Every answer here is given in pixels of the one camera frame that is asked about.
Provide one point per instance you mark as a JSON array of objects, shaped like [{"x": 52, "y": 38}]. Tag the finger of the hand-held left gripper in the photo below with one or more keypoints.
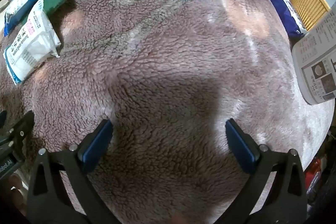
[{"x": 25, "y": 123}]

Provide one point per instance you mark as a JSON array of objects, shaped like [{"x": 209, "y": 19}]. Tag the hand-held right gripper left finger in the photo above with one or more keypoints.
[{"x": 97, "y": 145}]

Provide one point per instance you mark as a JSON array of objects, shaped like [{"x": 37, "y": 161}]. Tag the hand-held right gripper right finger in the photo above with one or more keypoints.
[{"x": 241, "y": 148}]

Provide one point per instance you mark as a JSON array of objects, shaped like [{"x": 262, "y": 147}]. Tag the dark blue packet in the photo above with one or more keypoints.
[{"x": 286, "y": 14}]

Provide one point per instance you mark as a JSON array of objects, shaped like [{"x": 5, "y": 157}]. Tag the white lidded canister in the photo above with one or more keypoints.
[{"x": 317, "y": 61}]

